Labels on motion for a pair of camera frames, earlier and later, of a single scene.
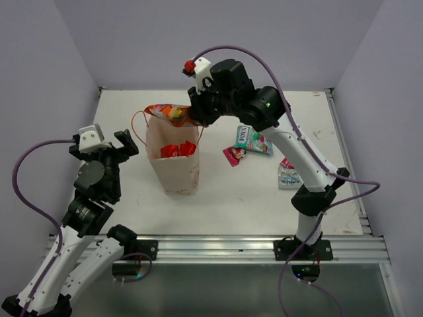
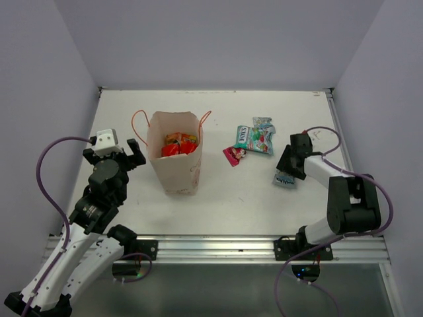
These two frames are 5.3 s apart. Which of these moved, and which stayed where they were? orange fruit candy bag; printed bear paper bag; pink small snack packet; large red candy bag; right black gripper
Moved: orange fruit candy bag; right black gripper
Stayed: printed bear paper bag; pink small snack packet; large red candy bag
